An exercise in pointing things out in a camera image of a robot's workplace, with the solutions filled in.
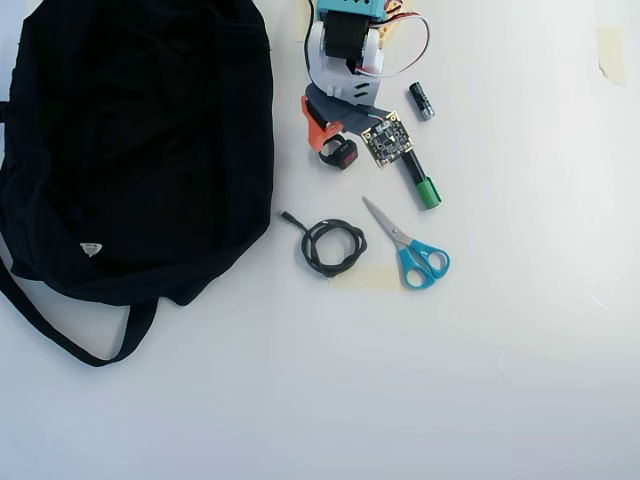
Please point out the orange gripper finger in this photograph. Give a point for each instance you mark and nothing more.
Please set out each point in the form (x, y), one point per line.
(315, 132)

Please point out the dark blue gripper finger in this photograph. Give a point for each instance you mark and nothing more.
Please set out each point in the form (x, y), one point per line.
(327, 107)

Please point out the black AXA bike light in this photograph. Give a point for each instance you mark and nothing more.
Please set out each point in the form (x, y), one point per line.
(345, 155)

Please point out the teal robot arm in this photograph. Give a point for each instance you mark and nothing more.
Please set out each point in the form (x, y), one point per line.
(350, 6)

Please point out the black fabric bag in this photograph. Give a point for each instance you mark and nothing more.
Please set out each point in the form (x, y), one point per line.
(125, 150)

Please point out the black cylindrical battery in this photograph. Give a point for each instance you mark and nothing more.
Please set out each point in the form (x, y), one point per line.
(422, 102)

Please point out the black marker with green cap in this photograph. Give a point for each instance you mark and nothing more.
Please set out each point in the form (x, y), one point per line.
(425, 192)

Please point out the camera circuit board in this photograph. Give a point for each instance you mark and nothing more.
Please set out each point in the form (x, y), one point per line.
(387, 140)

